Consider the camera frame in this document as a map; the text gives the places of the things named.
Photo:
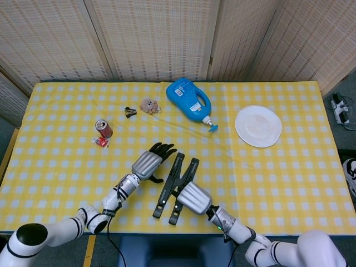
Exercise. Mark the crumpled red snack wrapper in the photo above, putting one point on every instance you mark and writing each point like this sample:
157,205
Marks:
101,142

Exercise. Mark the black folding laptop stand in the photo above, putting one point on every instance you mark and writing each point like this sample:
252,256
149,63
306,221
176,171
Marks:
174,172

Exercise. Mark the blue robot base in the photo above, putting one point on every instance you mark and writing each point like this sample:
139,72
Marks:
175,253

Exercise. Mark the white paper plate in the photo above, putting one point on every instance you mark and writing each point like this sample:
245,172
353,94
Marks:
258,126

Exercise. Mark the beige woven folding screen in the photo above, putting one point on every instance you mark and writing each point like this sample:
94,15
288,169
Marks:
153,36

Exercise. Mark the red soda can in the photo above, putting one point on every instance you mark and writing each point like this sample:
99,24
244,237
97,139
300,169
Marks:
105,130

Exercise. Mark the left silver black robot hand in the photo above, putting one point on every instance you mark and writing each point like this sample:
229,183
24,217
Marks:
146,164

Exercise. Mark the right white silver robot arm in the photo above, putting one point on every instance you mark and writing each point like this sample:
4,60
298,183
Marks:
278,247

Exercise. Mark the yellow floor tape strip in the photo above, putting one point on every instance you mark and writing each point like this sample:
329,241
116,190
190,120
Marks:
89,250

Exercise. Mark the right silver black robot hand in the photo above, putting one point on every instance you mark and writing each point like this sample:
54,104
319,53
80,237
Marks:
194,198

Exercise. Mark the blue detergent pump bottle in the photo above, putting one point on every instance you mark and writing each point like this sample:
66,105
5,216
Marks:
183,97

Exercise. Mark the yellow checkered tablecloth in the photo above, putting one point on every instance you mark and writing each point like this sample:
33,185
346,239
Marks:
55,167

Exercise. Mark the white black sneaker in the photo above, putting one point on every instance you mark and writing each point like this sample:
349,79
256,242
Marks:
351,172

